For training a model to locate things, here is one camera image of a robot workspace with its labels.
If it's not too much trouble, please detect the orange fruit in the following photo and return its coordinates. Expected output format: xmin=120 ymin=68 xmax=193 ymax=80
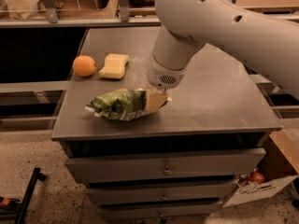
xmin=73 ymin=55 xmax=96 ymax=77

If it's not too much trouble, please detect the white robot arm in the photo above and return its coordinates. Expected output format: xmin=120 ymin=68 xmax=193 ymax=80
xmin=147 ymin=0 xmax=299 ymax=99

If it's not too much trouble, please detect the grey metal shelf rail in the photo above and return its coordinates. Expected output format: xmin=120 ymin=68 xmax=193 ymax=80
xmin=0 ymin=0 xmax=299 ymax=29

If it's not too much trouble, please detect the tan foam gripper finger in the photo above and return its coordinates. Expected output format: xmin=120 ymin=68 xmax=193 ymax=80
xmin=145 ymin=89 xmax=168 ymax=113

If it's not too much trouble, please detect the green jalapeno chip bag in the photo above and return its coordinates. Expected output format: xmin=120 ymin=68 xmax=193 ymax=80
xmin=85 ymin=88 xmax=152 ymax=121

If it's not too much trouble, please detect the red onion in box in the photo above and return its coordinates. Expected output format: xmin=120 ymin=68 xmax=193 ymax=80
xmin=249 ymin=170 xmax=265 ymax=184

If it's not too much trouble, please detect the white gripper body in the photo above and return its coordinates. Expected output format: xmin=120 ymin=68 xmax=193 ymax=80
xmin=147 ymin=55 xmax=186 ymax=90

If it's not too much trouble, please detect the yellow sponge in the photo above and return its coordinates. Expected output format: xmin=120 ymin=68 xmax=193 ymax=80
xmin=99 ymin=53 xmax=129 ymax=79

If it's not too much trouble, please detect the black stand leg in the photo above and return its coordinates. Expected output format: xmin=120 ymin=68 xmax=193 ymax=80
xmin=14 ymin=167 xmax=46 ymax=224

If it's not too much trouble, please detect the grey drawer cabinet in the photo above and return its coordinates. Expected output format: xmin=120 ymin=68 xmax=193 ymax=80
xmin=52 ymin=27 xmax=281 ymax=220

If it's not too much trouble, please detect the cardboard box on floor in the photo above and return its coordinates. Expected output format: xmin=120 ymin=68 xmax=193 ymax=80
xmin=224 ymin=131 xmax=299 ymax=207

